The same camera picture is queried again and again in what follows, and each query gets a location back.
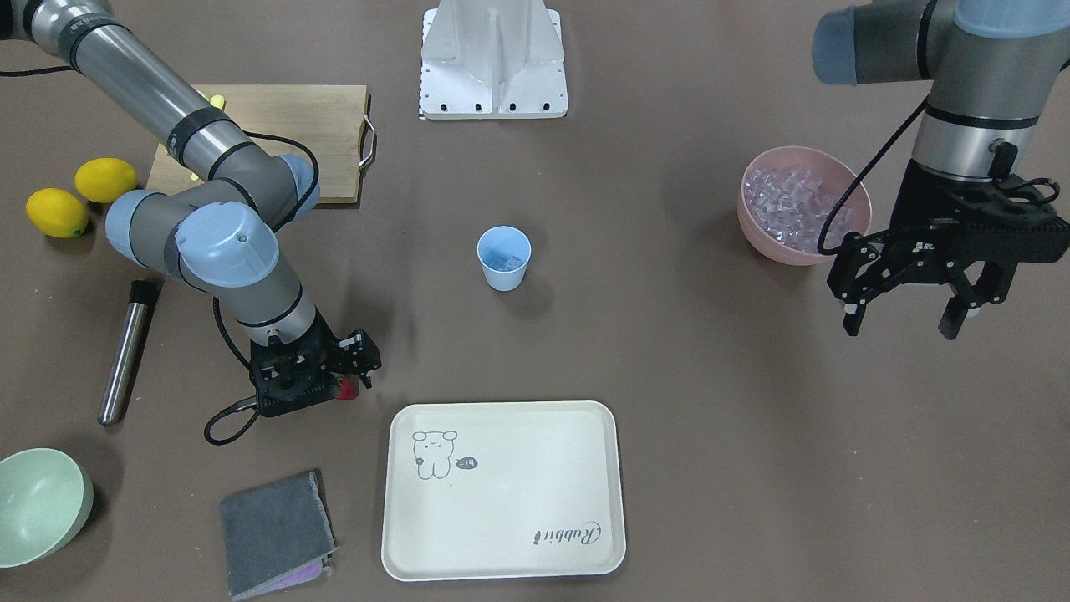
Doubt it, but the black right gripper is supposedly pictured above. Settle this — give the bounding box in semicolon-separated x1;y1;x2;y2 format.
251;313;382;390

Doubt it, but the grey folded cloth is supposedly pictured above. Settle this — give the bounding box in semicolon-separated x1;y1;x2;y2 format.
219;470;337;601

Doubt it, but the bamboo cutting board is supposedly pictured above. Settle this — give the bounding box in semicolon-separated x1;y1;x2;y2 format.
194;84;375;209

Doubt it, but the red strawberry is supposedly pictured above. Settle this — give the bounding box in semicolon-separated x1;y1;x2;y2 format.
335;377;360;400

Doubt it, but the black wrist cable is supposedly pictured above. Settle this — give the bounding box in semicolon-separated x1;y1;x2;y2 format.
203;132;322;446
816;96;930;257

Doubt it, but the clear ice cube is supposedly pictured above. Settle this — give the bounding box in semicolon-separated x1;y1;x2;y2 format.
486;254;525;272

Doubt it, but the whole yellow lemon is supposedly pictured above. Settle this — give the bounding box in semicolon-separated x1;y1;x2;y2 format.
24;187;90;240
75;157;138;203

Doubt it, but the pink bowl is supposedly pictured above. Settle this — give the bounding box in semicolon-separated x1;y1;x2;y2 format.
736;145;855;266

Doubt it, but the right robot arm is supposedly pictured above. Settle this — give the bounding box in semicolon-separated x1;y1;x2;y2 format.
3;1;382;393

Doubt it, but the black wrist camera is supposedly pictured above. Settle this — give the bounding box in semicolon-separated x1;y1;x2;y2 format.
891;138;1067;266
251;352;340;418

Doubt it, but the yellow plastic knife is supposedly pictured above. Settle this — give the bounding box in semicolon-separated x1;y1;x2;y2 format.
190;93;226;181

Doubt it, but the light blue plastic cup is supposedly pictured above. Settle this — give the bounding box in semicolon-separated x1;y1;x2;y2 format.
476;225;532;291

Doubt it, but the mint green bowl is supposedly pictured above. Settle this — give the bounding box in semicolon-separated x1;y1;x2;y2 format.
1;448;94;569

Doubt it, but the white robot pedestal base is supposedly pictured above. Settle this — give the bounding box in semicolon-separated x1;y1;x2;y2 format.
418;1;569;120

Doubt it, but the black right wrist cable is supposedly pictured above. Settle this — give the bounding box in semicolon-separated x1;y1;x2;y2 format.
203;132;322;446

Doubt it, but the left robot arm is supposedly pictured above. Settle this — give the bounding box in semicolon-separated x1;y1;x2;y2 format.
813;1;1069;339

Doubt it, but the cream rabbit tray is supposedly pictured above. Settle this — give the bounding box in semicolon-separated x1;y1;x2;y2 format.
381;400;627;582

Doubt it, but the steel muddler black tip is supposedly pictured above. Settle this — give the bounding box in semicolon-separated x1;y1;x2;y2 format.
97;279;161;426

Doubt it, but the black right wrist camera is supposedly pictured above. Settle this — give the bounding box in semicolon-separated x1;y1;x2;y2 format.
251;352;340;418

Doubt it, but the clear ice cubes pile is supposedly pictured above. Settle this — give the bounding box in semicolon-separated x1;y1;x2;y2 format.
744;164;842;254

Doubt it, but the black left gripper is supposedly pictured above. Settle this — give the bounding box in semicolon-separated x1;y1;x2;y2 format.
828;161;1017;341

